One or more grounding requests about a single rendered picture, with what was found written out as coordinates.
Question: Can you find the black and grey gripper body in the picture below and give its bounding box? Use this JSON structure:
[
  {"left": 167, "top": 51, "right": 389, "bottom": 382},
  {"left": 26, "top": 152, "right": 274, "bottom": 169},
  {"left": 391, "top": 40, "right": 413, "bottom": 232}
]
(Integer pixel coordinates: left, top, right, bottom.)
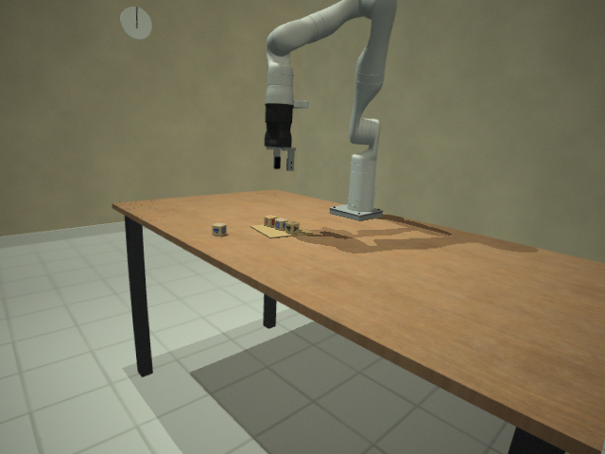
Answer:
[{"left": 265, "top": 84, "right": 309, "bottom": 148}]

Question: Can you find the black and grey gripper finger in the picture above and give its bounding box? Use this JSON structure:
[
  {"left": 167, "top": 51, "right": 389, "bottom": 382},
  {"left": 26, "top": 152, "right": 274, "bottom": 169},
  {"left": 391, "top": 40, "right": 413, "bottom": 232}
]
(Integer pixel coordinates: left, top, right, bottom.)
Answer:
[
  {"left": 267, "top": 147, "right": 281, "bottom": 169},
  {"left": 281, "top": 148, "right": 296, "bottom": 171}
]

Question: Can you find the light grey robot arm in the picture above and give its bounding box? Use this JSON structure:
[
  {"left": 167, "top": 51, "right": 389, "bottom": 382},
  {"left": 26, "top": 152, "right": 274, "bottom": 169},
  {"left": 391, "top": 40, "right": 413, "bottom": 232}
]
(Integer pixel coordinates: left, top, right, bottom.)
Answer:
[{"left": 267, "top": 0, "right": 397, "bottom": 212}]

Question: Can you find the tan flat mat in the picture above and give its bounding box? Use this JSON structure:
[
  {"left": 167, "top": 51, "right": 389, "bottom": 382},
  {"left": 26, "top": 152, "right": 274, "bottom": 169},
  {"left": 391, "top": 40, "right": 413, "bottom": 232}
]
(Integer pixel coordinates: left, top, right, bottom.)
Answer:
[{"left": 251, "top": 224, "right": 313, "bottom": 238}]

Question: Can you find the tan block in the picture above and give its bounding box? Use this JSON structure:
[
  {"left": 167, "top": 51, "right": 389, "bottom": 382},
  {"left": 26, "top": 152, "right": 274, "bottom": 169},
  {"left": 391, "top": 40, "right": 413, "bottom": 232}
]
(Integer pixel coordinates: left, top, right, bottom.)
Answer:
[
  {"left": 212, "top": 223, "right": 227, "bottom": 236},
  {"left": 264, "top": 215, "right": 277, "bottom": 227},
  {"left": 285, "top": 221, "right": 300, "bottom": 235},
  {"left": 274, "top": 218, "right": 288, "bottom": 231}
]

